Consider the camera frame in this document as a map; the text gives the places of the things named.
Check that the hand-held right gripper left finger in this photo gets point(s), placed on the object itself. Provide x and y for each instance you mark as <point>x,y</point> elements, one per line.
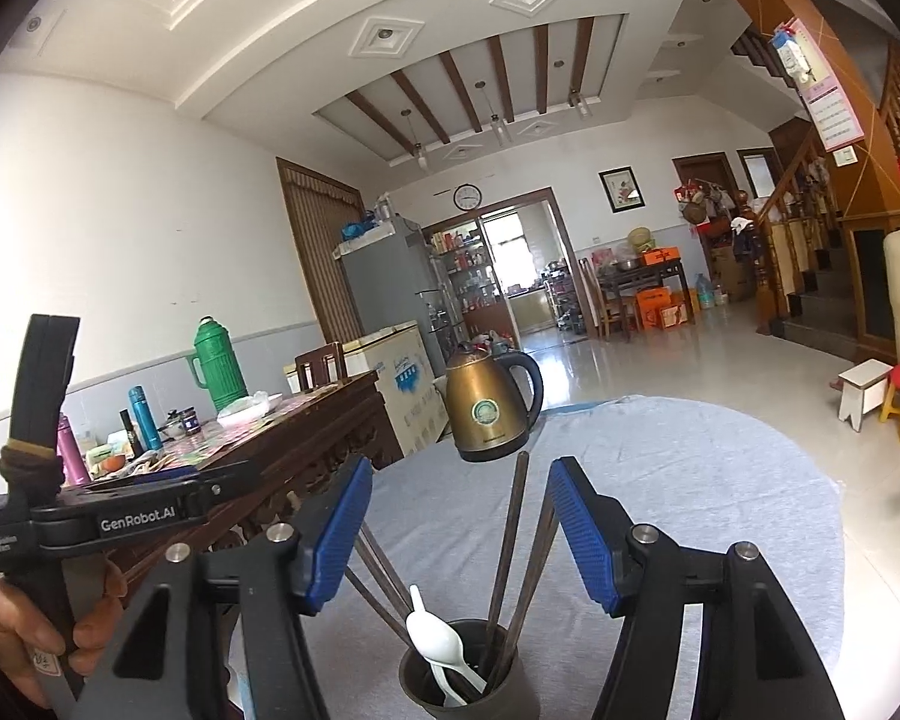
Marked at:
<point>337,532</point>

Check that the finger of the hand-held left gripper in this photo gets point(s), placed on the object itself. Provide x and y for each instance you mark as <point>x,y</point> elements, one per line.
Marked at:
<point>225,487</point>

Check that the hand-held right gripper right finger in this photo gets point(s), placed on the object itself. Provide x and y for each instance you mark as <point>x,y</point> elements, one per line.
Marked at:
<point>585,532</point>

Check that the dark grey utensil cup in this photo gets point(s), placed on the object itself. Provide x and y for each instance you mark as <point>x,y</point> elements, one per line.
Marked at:
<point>495,697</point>

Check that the person's left hand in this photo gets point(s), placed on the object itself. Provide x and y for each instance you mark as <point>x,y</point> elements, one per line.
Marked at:
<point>15,630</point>

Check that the pink bottle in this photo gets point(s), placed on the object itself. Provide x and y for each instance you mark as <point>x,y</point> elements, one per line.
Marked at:
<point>71,457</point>

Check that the small dark pot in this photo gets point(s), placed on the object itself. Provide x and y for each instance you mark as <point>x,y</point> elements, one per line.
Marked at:
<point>181,421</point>

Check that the white plastic bag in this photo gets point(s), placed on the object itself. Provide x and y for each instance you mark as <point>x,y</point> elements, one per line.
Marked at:
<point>247,406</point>

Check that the blue bottle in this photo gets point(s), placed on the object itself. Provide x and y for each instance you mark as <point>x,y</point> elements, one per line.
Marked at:
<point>144,420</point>

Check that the carved wooden sideboard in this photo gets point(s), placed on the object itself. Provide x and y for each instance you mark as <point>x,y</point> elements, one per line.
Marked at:
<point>330,420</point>

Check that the green thermos flask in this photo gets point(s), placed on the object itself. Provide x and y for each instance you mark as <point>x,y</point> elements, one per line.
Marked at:
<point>221,367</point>

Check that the white plastic spoon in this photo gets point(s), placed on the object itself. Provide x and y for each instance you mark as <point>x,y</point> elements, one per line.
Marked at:
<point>465,679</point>
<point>435,637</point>

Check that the wooden chair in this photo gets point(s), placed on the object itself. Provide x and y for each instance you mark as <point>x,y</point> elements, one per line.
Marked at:
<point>319,367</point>

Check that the gold electric kettle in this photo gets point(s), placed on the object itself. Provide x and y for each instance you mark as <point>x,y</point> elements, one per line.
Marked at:
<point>487,409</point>

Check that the white chest freezer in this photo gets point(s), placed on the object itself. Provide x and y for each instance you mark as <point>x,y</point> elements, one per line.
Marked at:
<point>405,382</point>

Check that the large orange box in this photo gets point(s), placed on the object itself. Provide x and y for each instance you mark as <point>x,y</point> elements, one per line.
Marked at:
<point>664,309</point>

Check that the brown wooden door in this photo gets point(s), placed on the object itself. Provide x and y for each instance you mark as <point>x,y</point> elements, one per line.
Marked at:
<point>319,255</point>

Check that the grey refrigerator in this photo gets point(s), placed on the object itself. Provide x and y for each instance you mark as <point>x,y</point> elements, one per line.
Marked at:
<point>386,277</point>

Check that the wooden dining table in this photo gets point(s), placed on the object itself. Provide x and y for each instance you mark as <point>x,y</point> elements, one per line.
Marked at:
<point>637,276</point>

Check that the blue water jug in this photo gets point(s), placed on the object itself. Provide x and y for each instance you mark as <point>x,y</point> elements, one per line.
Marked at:
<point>705,291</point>

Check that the glass display cabinet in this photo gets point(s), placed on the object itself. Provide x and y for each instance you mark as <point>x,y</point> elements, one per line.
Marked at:
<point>461,285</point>

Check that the flat orange box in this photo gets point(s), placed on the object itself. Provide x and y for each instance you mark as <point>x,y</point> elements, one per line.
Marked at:
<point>660,256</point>

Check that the blue bag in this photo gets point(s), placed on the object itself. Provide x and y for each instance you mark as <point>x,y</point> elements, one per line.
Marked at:
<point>358,230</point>

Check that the white step stool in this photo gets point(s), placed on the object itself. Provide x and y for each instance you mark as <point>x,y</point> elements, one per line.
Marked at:
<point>862,382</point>

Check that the wooden staircase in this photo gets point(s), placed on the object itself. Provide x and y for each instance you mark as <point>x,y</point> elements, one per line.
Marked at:
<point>817,300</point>

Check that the pendant lamp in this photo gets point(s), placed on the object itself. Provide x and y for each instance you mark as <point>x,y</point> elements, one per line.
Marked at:
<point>418,154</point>
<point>499,127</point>
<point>581,101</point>

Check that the framed wall picture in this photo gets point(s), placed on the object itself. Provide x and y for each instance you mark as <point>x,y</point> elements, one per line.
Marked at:
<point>621,189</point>

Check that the round wall clock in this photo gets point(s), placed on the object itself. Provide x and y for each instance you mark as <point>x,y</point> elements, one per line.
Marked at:
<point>467,197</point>

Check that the pink wall calendar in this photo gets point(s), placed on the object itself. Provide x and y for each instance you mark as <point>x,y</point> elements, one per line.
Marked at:
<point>832,112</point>

